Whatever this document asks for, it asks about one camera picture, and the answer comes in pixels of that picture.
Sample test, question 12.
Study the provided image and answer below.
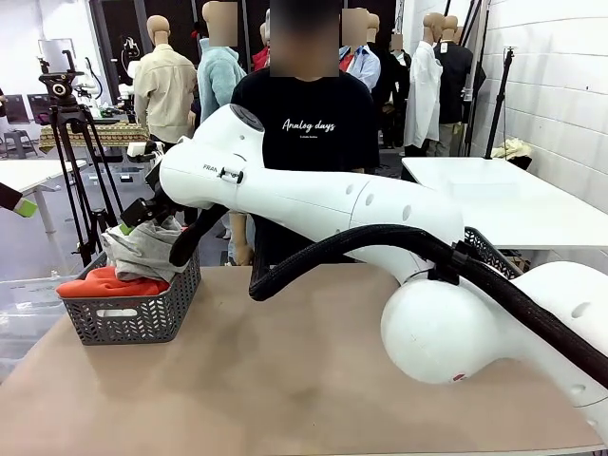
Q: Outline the pale yellow cloth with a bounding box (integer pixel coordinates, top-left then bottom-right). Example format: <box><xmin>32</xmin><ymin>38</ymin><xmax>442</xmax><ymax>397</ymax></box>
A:
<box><xmin>491</xmin><ymin>137</ymin><xmax>534</xmax><ymax>170</ymax></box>

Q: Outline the light grey garment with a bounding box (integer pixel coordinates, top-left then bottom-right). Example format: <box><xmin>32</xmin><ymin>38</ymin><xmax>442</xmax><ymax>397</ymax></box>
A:
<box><xmin>100</xmin><ymin>217</ymin><xmax>191</xmax><ymax>284</ymax></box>

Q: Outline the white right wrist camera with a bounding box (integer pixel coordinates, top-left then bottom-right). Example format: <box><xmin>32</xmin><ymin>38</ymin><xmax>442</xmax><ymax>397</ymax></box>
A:
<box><xmin>125</xmin><ymin>140</ymin><xmax>166</xmax><ymax>163</ymax></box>

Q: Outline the orange garment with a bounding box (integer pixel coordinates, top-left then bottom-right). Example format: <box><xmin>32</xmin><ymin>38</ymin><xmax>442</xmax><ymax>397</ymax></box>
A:
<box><xmin>55</xmin><ymin>265</ymin><xmax>172</xmax><ymax>299</ymax></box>

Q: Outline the black camera tripod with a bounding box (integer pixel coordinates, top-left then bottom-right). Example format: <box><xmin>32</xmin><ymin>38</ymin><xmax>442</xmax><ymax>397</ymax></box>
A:
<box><xmin>37</xmin><ymin>49</ymin><xmax>124</xmax><ymax>267</ymax></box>

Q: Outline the clear plastic storage box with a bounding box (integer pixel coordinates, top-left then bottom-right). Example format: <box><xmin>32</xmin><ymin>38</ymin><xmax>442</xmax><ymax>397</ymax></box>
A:
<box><xmin>0</xmin><ymin>275</ymin><xmax>77</xmax><ymax>381</ymax></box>

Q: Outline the mannequin in white shirt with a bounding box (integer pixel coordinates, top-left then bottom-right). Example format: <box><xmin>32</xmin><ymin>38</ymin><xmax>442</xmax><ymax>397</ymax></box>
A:
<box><xmin>403</xmin><ymin>12</ymin><xmax>446</xmax><ymax>158</ymax></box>

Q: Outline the person's right hand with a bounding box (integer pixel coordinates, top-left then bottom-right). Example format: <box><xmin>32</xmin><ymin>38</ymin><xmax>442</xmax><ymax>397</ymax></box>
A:
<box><xmin>236</xmin><ymin>237</ymin><xmax>256</xmax><ymax>266</ymax></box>

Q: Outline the mannequin in light-blue shirt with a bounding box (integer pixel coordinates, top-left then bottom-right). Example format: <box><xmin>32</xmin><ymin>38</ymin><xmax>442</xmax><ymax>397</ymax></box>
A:
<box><xmin>339</xmin><ymin>7</ymin><xmax>381</xmax><ymax>94</ymax></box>

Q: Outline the grey plastic lattice basket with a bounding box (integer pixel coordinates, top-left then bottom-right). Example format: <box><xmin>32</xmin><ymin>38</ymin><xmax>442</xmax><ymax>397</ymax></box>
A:
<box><xmin>59</xmin><ymin>241</ymin><xmax>201</xmax><ymax>347</ymax></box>
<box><xmin>463</xmin><ymin>226</ymin><xmax>523</xmax><ymax>281</ymax></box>

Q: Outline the white table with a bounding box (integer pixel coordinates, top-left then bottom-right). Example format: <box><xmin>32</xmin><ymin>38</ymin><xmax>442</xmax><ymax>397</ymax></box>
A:
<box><xmin>401</xmin><ymin>155</ymin><xmax>608</xmax><ymax>251</ymax></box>
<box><xmin>0</xmin><ymin>159</ymin><xmax>89</xmax><ymax>248</ymax></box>

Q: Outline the mannequin in cream shirt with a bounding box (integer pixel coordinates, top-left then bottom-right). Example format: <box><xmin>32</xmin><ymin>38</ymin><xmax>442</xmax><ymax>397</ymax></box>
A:
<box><xmin>133</xmin><ymin>14</ymin><xmax>200</xmax><ymax>148</ymax></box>

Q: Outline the person in black t-shirt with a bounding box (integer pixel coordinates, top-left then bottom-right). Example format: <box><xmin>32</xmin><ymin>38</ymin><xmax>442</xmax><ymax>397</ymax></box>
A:
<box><xmin>231</xmin><ymin>0</ymin><xmax>381</xmax><ymax>265</ymax></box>

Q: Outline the mannequin in black jacket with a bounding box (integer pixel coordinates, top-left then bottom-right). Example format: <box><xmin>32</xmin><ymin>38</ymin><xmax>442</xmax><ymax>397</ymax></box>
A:
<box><xmin>434</xmin><ymin>15</ymin><xmax>486</xmax><ymax>158</ymax></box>

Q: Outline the mannequin in blue fleece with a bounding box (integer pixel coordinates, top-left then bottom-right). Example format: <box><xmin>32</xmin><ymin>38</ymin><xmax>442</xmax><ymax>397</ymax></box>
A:
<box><xmin>197</xmin><ymin>0</ymin><xmax>248</xmax><ymax>124</ymax></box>

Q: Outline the black light stand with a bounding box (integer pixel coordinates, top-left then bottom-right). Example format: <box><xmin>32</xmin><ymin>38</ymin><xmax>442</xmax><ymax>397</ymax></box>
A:
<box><xmin>484</xmin><ymin>46</ymin><xmax>517</xmax><ymax>161</ymax></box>

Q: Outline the right arm black cable sleeve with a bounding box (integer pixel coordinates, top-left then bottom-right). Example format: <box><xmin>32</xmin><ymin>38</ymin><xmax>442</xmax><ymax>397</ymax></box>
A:
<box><xmin>168</xmin><ymin>203</ymin><xmax>608</xmax><ymax>389</ymax></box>

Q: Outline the grey stool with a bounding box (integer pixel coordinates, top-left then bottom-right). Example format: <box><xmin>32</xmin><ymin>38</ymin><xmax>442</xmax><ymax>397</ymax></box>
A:
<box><xmin>2</xmin><ymin>130</ymin><xmax>39</xmax><ymax>161</ymax></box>

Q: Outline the person's right forearm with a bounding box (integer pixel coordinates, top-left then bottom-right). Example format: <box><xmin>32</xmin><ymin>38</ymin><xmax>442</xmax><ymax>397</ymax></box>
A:
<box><xmin>230</xmin><ymin>211</ymin><xmax>256</xmax><ymax>241</ymax></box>

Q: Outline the mannequin in dark clothes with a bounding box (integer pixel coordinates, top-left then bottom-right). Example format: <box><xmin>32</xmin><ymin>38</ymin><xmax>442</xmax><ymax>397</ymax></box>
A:
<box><xmin>368</xmin><ymin>13</ymin><xmax>412</xmax><ymax>148</ymax></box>

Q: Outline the table with patterned cloth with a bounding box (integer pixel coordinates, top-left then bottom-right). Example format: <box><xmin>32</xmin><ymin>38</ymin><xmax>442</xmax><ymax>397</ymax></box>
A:
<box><xmin>37</xmin><ymin>122</ymin><xmax>151</xmax><ymax>153</ymax></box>

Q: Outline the mannequin in red garment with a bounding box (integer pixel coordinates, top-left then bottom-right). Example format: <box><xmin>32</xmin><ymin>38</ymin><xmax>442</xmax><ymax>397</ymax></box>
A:
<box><xmin>251</xmin><ymin>22</ymin><xmax>272</xmax><ymax>72</ymax></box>

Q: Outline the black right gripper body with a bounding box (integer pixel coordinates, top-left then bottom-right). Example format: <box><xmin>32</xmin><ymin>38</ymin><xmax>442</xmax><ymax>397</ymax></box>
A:
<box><xmin>144</xmin><ymin>162</ymin><xmax>178</xmax><ymax>219</ymax></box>

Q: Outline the black monitor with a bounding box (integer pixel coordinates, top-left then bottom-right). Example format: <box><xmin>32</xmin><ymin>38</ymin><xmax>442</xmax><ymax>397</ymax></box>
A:
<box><xmin>27</xmin><ymin>93</ymin><xmax>51</xmax><ymax>125</ymax></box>
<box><xmin>0</xmin><ymin>93</ymin><xmax>25</xmax><ymax>125</ymax></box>

